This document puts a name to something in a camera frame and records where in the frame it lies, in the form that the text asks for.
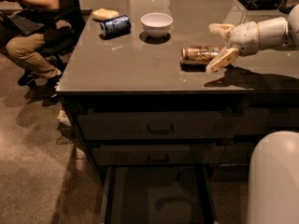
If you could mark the top right drawer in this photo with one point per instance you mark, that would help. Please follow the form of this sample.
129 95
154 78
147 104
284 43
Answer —
266 120

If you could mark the bottom right drawer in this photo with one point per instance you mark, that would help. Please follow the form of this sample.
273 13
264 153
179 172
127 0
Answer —
229 172

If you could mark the yellow sponge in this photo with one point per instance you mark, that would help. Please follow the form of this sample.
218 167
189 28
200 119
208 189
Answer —
102 14

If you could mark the blue soda can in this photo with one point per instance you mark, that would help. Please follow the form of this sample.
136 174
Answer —
116 26

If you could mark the middle right drawer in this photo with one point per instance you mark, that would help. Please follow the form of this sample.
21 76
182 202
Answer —
237 153

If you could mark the seated person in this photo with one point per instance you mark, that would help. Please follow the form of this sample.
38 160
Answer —
24 49

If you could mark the white bowl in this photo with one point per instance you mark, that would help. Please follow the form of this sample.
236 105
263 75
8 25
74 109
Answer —
156 24

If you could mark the open bottom drawer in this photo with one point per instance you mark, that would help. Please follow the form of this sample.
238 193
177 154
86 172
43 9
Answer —
157 195

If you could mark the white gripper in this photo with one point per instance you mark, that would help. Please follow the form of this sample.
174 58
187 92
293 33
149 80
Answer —
246 38

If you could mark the black office chair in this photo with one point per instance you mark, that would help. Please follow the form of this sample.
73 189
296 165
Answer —
70 21

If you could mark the middle left drawer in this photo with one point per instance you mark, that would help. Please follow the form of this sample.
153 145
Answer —
157 154

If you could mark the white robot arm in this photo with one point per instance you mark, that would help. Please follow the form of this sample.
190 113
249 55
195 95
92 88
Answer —
273 188

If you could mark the top left drawer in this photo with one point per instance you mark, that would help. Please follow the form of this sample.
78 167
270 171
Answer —
156 125

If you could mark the black laptop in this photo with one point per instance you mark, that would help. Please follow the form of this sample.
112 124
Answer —
26 21

